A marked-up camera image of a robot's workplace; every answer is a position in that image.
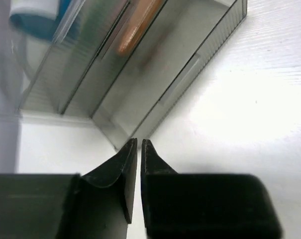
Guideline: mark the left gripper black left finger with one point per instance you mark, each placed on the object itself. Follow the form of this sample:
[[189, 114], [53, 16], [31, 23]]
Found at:
[[97, 205]]

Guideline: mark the blue white small jar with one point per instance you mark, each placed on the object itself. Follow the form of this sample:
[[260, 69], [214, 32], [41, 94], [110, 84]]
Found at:
[[37, 18]]

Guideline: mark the orange highlighter pen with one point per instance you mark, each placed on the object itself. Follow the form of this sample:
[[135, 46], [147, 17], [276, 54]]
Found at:
[[141, 18]]

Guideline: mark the clear acrylic drawer organizer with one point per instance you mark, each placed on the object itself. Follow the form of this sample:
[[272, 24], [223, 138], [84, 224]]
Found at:
[[80, 73]]

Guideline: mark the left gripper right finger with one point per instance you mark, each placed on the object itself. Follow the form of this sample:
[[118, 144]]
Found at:
[[203, 206]]

